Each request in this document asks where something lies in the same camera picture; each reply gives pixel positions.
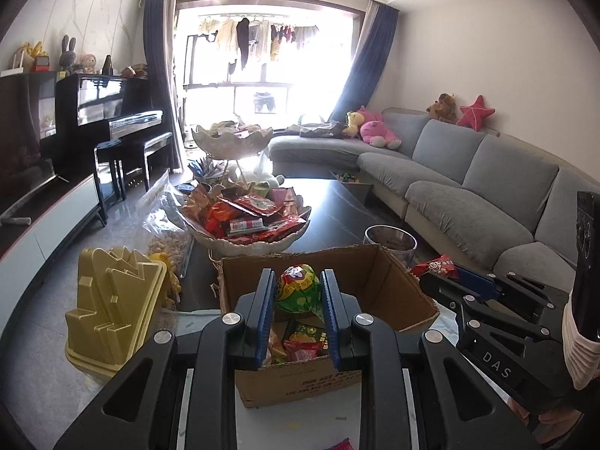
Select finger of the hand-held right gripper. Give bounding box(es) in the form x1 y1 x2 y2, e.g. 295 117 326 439
452 266 570 324
418 273 563 343

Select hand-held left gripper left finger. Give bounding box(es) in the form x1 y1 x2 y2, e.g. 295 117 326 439
54 268 277 450

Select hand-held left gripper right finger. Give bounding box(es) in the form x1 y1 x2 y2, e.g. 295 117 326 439
319 269 540 450

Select red striped snack packet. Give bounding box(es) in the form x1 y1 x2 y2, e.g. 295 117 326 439
410 254 460 282

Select green round candy packet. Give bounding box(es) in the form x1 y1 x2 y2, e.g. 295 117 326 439
274 264 326 316

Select brown cardboard box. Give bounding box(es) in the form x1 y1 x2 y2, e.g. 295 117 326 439
216 243 440 408

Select person's right forearm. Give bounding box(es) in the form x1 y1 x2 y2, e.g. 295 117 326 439
561 191 600 390

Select white bowl of snacks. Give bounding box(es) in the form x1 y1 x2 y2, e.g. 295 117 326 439
183 183 310 245

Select person's right hand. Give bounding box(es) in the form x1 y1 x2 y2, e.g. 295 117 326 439
508 396 591 446

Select red crinkled snack packet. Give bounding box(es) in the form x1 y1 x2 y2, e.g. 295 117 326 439
281 340 329 364

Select grey curved sofa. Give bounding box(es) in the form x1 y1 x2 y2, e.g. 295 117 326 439
267 108 600 301

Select yellow colourful snack bag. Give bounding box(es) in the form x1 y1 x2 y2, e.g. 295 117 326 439
150 253 183 309

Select white table cloth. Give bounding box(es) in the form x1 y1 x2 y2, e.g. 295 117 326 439
178 309 470 450

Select grey toy bin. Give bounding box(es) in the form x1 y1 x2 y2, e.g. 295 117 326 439
328 169 376 198

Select white plush toy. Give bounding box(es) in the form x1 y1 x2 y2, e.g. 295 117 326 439
241 150 287 188

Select clear plastic bag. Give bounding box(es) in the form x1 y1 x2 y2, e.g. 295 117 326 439
136 169 195 277

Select yellow plastic castle tray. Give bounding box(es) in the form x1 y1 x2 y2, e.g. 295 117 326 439
64 245 168 378

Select red star plush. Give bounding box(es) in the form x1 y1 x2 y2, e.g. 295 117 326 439
457 95 497 132

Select pink plush toy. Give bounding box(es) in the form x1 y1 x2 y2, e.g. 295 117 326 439
358 108 403 150

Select white tiered snack bowl stand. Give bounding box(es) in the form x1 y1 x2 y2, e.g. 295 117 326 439
180 123 312 256

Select brown plush toy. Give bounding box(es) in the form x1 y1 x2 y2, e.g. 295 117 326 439
426 93 459 124

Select yellow plush toy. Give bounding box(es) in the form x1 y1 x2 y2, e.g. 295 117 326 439
342 110 366 139

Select brown handbag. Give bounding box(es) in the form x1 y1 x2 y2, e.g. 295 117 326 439
285 113 345 140

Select hanging denim shorts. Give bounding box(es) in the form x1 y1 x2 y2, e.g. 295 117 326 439
253 91 277 114

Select black piano bench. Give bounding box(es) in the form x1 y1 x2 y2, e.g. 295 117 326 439
94 131 174 207

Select white television cabinet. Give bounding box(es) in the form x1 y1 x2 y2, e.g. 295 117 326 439
0 171 108 287

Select blue curtain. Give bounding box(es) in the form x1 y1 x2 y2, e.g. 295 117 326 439
328 2 399 123
141 0 183 172

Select black upright piano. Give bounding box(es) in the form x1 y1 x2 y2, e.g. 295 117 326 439
40 73 165 198

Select row of hanging laundry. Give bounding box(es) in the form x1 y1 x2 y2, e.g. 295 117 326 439
197 14 322 73

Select black flat television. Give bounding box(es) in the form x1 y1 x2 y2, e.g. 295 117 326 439
0 72 59 219

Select grey rabbit toy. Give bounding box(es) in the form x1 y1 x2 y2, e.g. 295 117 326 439
58 34 80 76

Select yellow ribbon toy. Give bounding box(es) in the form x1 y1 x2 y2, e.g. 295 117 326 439
18 41 48 59

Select white wire rack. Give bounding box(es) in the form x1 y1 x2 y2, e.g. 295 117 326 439
0 49 29 78

